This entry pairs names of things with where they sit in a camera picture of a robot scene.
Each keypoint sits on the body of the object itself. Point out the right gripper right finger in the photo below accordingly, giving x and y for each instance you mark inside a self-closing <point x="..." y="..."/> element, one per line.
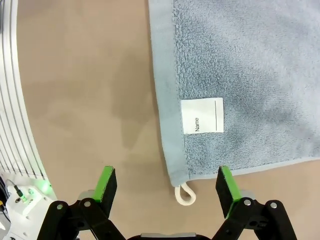
<point x="226" y="190"/>

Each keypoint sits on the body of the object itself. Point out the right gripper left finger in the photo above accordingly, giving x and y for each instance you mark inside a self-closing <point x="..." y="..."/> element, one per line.
<point x="105" y="190"/>

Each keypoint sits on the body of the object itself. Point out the blue-grey terry towel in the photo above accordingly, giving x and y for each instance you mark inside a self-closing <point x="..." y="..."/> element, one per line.
<point x="250" y="62"/>

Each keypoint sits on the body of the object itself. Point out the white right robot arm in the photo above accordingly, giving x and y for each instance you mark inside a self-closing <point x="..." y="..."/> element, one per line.
<point x="32" y="200"/>

